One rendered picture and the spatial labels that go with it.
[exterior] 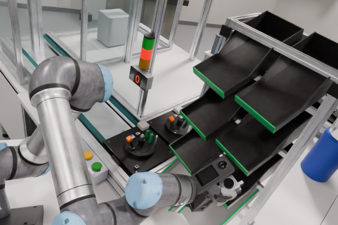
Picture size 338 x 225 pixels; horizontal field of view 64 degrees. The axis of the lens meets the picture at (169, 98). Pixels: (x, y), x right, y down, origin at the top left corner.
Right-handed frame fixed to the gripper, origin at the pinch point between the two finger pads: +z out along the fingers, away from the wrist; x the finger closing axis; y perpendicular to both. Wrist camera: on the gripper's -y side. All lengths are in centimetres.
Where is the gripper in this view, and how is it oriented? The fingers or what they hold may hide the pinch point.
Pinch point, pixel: (230, 184)
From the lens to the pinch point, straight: 87.1
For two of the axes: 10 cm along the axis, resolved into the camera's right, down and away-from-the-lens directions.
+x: 4.2, 6.5, -6.4
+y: -5.9, 7.3, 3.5
